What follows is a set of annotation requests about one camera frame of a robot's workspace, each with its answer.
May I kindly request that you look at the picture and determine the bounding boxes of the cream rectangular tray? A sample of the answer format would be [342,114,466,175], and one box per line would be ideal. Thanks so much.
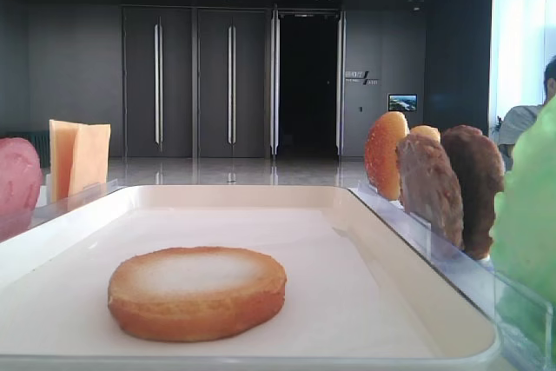
[1,185,501,370]

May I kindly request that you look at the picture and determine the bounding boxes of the upright bread slice rear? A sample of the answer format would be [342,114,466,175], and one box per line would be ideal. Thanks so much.
[409,125,440,142]

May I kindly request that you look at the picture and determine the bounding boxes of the dark double door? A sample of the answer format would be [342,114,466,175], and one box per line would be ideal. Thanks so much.
[122,6,270,158]

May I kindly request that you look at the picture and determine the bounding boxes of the small wall screen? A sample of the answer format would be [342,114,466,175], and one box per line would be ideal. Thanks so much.
[387,95,418,112]

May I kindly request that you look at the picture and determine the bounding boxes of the clear acrylic rack left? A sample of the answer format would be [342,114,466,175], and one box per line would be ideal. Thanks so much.
[0,178,120,242]

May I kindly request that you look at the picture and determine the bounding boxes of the seated person grey shirt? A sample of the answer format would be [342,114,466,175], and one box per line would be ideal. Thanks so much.
[498,57,556,171]

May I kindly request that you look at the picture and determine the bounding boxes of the upright bread slice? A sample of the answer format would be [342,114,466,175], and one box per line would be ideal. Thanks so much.
[409,125,440,142]
[364,111,409,201]

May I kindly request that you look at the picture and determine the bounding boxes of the red tomato slice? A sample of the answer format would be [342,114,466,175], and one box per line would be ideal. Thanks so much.
[1,137,43,242]

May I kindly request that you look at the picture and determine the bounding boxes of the round bread slice on tray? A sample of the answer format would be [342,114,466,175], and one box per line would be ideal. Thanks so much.
[108,247,287,342]

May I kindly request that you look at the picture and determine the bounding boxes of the rear orange cheese slice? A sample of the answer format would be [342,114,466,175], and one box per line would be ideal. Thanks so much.
[49,119,80,202]

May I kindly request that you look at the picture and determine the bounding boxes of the clear acrylic rack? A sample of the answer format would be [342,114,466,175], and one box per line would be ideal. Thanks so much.
[351,182,555,370]
[0,178,120,242]

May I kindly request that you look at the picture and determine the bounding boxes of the clear acrylic rack right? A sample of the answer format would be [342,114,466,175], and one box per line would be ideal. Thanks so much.
[351,182,555,370]

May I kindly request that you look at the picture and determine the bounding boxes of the green lettuce leaf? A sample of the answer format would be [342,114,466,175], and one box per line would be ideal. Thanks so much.
[491,100,555,370]

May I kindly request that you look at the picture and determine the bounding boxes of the orange cheese slice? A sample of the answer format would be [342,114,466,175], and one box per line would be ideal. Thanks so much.
[49,119,80,202]
[68,124,111,195]

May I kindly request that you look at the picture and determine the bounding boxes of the grey-brown meat patty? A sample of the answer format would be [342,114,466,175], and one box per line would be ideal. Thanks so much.
[395,133,464,249]

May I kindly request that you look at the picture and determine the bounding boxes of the upright bread slice front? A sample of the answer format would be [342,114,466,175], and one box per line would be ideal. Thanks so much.
[364,111,409,201]

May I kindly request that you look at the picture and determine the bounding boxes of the front orange cheese slice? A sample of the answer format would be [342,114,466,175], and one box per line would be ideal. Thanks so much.
[68,124,111,195]

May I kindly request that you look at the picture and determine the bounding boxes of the dark brown meat patty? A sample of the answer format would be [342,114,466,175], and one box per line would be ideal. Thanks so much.
[441,125,505,260]

